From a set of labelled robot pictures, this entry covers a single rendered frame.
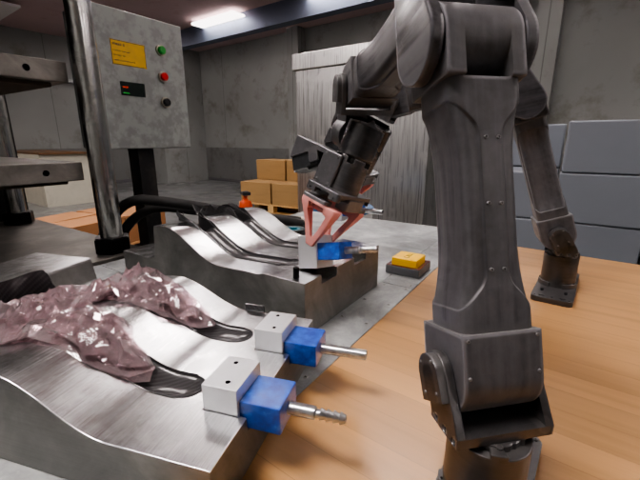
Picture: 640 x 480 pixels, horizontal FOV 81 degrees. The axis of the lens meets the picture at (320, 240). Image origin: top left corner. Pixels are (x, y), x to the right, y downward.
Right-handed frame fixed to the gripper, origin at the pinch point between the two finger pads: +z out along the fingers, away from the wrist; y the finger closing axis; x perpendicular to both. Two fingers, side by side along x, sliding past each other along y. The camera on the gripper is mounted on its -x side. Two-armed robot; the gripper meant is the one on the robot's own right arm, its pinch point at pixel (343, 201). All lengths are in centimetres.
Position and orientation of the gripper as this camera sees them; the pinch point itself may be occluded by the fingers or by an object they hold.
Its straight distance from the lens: 92.0
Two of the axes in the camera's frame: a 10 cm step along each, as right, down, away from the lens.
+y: -5.6, 2.2, -8.0
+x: 7.4, 5.8, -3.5
